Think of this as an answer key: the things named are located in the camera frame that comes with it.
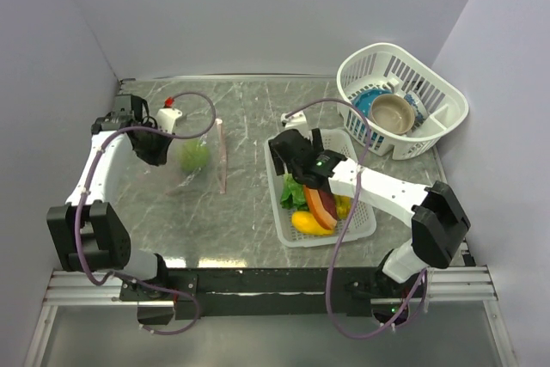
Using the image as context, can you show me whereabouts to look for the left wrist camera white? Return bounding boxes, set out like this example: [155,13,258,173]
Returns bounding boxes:
[155,107,184,134]

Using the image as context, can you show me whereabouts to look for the fake green lettuce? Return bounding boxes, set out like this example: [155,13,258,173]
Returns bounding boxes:
[279,174,309,211]

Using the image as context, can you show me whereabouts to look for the beige bowl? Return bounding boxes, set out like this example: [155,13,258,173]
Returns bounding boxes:
[369,94,416,135]

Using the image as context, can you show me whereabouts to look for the white blue patterned dish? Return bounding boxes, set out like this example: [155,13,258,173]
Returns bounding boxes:
[404,92,429,125]

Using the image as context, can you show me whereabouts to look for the fake yellow banana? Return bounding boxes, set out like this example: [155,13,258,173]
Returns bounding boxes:
[334,195,352,220]

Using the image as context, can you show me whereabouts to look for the aluminium frame rail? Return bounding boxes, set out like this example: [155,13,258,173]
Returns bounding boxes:
[24,266,517,366]

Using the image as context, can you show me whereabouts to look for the white slatted dish basket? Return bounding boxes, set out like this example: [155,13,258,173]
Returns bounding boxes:
[336,43,469,160]

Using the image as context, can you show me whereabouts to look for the fake green apple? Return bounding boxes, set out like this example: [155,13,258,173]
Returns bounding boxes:
[179,139,211,173]

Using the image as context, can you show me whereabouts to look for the clear zip bag pink slider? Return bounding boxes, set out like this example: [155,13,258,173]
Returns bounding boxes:
[164,118,228,197]

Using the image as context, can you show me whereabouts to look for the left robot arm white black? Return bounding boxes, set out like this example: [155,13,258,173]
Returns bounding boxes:
[46,94,182,300]

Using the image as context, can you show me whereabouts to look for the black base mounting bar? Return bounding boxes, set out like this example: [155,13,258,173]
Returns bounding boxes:
[119,266,417,326]

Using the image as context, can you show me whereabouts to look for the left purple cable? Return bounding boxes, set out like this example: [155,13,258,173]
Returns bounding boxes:
[73,91,217,337]

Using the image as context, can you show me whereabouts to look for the fake yellow mango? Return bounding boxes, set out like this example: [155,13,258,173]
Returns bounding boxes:
[291,211,334,236]

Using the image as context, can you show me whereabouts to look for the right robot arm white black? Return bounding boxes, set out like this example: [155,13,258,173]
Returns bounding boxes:
[267,129,470,297]

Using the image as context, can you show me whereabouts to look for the blue plate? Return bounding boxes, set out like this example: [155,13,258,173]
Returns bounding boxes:
[352,89,391,119]

